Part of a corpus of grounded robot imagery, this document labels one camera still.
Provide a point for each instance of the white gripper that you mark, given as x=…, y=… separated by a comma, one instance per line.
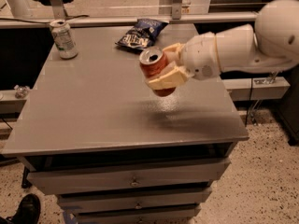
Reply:
x=199, y=57

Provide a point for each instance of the red coke can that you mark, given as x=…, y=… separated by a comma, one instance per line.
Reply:
x=152, y=61

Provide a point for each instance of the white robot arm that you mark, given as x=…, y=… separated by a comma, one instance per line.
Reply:
x=271, y=44

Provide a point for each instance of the white green soda can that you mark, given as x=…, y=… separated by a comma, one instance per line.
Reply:
x=63, y=39

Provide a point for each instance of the blue chip bag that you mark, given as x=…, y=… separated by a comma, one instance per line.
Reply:
x=143, y=34

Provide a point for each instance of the grey drawer cabinet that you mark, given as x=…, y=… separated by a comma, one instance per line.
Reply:
x=96, y=111

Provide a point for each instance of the top grey drawer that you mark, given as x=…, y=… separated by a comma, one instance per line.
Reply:
x=129, y=176

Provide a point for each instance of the grey drawer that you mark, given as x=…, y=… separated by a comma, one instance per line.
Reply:
x=134, y=200
x=139, y=216
x=129, y=176

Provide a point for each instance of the middle grey drawer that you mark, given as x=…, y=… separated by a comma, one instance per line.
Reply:
x=134, y=200

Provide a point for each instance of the bottom grey drawer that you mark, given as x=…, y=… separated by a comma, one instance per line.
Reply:
x=139, y=216

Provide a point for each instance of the crumpled foil ball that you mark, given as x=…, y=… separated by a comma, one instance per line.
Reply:
x=21, y=91

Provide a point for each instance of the metal railing bar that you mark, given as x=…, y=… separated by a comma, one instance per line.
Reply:
x=81, y=21

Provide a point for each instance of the white pipe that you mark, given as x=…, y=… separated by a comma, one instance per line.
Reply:
x=19, y=8

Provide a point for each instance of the black shoe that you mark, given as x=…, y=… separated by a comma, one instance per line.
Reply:
x=28, y=211

